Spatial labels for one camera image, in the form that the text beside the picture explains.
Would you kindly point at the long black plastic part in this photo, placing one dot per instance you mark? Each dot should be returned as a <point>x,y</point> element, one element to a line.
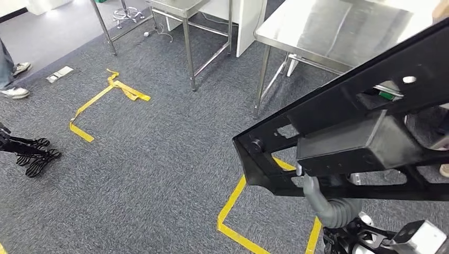
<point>350,147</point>

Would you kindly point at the crumpled yellow floor tape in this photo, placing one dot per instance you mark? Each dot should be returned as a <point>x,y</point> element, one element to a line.
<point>82,133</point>

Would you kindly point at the stainless steel workbench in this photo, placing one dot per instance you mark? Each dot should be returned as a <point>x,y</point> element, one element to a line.
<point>333,31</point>

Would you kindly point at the yellow floor tape square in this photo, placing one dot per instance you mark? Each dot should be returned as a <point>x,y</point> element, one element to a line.
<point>231,203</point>

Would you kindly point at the grey floor socket plate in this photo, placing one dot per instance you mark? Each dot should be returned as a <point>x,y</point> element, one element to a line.
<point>59,74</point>

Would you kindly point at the stool with chrome base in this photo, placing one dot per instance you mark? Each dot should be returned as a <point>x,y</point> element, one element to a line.
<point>128,13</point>

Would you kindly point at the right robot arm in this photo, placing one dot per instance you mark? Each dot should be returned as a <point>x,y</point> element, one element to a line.
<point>342,212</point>

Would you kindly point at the black humanoid robot legs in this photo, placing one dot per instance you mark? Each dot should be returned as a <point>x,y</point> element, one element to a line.
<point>21,149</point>

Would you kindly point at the stainless steel table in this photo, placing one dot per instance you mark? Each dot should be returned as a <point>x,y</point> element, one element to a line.
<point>187,42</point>

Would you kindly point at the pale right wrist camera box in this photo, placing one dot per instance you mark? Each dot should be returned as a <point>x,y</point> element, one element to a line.
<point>424,238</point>

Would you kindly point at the white cabinet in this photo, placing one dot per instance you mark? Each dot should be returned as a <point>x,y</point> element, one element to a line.
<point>249,24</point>

